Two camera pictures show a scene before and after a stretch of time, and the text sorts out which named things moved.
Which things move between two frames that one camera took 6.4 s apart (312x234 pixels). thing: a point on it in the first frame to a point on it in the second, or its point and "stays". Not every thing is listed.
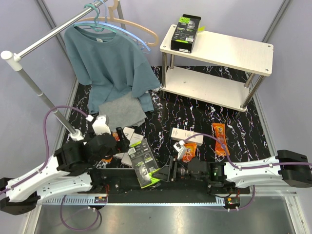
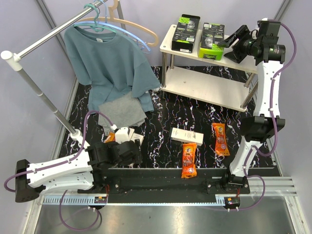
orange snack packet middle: x=191 y=152 stays
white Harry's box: x=134 y=139 stays
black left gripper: x=120 y=132 to x=135 y=160
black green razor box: x=144 y=163 to x=212 y=34
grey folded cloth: x=126 y=112 stays
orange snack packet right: x=219 y=131 stays
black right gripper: x=171 y=170 to x=235 y=55
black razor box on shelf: x=185 y=33 stays
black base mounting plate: x=116 y=184 stays
